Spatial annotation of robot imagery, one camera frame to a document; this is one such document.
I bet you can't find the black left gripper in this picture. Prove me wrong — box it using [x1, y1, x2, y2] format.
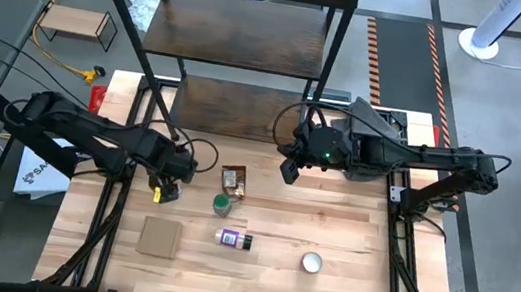
[142, 139, 202, 210]

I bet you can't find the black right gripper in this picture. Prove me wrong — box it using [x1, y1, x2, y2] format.
[273, 118, 351, 194]

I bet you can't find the brown orange spice pouch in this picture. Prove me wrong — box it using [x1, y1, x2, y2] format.
[216, 162, 250, 203]

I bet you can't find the green label glass spice jar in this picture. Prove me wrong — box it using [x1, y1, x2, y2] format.
[210, 191, 235, 220]

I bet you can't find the purple label spice bottle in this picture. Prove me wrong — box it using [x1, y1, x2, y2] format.
[212, 227, 255, 253]

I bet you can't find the black metal wood shelf unit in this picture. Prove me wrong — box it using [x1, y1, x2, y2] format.
[69, 0, 360, 164]

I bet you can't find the tan cardboard box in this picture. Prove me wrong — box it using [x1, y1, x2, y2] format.
[133, 214, 185, 261]

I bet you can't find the grey cloth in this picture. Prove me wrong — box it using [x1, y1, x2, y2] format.
[322, 93, 418, 189]

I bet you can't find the small white round tin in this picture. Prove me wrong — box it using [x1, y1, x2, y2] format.
[299, 249, 325, 276]

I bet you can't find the silver aluminium plate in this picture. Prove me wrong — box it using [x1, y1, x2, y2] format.
[387, 183, 407, 205]

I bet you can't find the red plastic piece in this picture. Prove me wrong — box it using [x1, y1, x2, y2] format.
[87, 84, 110, 117]

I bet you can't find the white logo bag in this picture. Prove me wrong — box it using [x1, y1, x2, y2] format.
[11, 132, 80, 206]

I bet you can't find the black hazard stripe floor mat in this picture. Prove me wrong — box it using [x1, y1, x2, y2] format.
[342, 14, 485, 214]

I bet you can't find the white crumpled plastic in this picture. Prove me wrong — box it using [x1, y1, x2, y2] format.
[121, 0, 162, 35]

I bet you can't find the white tower fan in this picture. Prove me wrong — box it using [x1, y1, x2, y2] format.
[455, 0, 521, 66]

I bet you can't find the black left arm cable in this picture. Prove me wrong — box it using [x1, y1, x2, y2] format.
[171, 133, 223, 178]

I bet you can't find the black table rig frame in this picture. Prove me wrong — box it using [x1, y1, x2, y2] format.
[32, 63, 486, 292]

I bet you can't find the yellow cable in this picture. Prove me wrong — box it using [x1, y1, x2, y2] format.
[25, 0, 117, 87]

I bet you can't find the small wood wire riser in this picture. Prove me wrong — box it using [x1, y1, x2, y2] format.
[33, 0, 122, 54]

